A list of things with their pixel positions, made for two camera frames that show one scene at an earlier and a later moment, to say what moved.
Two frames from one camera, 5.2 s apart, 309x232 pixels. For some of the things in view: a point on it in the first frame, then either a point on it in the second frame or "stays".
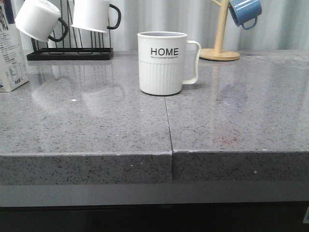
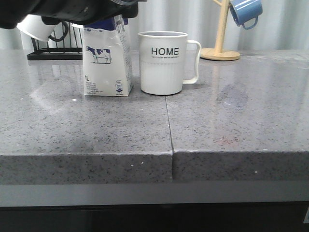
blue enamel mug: (245, 12) stays
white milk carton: (13, 67) -> (107, 62)
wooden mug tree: (217, 53) stays
